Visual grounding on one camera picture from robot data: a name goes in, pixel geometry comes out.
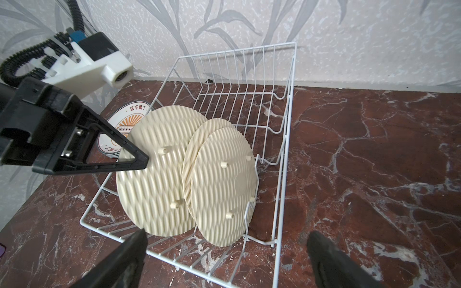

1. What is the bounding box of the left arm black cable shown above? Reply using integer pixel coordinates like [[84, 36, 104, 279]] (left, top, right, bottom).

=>
[[0, 0, 87, 88]]

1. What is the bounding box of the tan woven plate right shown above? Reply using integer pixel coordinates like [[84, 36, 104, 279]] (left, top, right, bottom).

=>
[[191, 128, 258, 247]]

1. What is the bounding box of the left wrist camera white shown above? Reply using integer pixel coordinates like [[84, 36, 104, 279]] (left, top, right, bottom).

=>
[[43, 31, 134, 99]]

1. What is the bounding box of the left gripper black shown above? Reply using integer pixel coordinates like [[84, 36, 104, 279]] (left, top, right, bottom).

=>
[[1, 78, 149, 175]]

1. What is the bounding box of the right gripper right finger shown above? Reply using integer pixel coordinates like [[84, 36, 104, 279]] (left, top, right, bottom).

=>
[[307, 231, 383, 288]]

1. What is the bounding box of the green woven plate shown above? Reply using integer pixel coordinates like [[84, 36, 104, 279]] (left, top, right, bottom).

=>
[[182, 118, 235, 218], [116, 106, 207, 236]]

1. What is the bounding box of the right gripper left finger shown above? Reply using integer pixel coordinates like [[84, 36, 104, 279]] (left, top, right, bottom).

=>
[[72, 229, 148, 288]]

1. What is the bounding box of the white wire dish rack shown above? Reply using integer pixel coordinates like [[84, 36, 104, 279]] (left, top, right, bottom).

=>
[[80, 42, 297, 288]]

